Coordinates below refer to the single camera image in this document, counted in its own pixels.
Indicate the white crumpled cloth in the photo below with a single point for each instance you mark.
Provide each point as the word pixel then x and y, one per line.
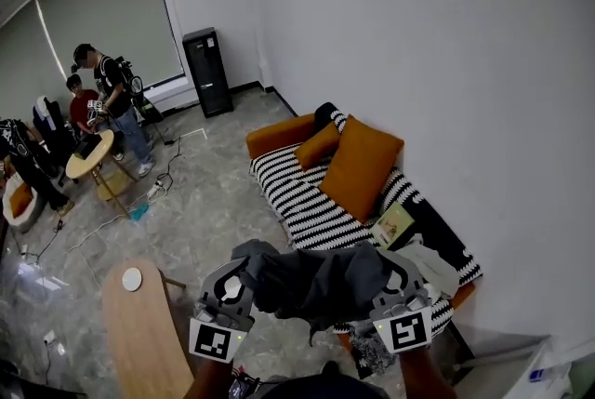
pixel 434 269

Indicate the green book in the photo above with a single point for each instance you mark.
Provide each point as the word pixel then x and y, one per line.
pixel 392 225

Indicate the white round disc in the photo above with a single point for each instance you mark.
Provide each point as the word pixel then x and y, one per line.
pixel 132 279

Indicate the oval wooden side table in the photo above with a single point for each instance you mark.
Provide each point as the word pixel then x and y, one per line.
pixel 139 336

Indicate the black box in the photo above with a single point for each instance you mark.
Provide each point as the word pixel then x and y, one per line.
pixel 87 146

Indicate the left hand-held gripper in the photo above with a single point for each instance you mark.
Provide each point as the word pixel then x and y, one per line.
pixel 214 339

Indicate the white open box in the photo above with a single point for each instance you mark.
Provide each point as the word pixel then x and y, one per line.
pixel 511 360

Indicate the person's left forearm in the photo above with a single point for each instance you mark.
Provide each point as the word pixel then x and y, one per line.
pixel 207 381

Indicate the teal cloth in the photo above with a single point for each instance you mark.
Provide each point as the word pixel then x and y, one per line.
pixel 138 212

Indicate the black tall cabinet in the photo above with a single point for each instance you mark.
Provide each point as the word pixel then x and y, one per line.
pixel 209 74

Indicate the narrow grey roller blind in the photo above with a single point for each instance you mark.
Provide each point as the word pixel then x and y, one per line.
pixel 23 62

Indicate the white floor socket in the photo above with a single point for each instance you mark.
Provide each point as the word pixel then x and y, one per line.
pixel 53 341

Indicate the person's dark torso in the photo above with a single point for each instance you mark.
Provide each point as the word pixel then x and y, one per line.
pixel 325 385

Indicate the dark grey cloth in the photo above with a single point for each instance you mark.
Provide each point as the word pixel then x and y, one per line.
pixel 321 285

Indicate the speckled black white bag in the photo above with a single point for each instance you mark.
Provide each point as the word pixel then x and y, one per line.
pixel 372 353

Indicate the large grey roller blind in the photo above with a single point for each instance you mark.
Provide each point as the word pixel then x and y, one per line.
pixel 107 6

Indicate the chair draped with clothes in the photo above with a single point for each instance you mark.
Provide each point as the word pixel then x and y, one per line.
pixel 48 123

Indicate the white power strip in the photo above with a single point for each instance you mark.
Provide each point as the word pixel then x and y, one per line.
pixel 155 189

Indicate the black white striped blanket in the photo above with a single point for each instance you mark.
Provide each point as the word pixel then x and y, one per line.
pixel 302 197

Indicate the small orange cushion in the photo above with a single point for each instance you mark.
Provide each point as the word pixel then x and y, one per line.
pixel 318 146

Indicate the round wooden table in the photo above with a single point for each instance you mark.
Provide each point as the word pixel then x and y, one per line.
pixel 93 160

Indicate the person's right forearm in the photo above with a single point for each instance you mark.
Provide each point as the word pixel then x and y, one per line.
pixel 425 376

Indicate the white beanbag with orange cushion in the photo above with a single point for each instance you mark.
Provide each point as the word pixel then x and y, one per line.
pixel 21 206

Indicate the large orange cushion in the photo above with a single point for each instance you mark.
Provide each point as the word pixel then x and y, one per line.
pixel 360 169

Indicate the black cushion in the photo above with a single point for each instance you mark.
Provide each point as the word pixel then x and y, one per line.
pixel 324 114

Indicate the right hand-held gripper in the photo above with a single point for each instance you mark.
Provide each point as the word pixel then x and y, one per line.
pixel 409 329

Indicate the orange sofa seat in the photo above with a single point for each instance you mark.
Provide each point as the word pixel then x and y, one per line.
pixel 279 134

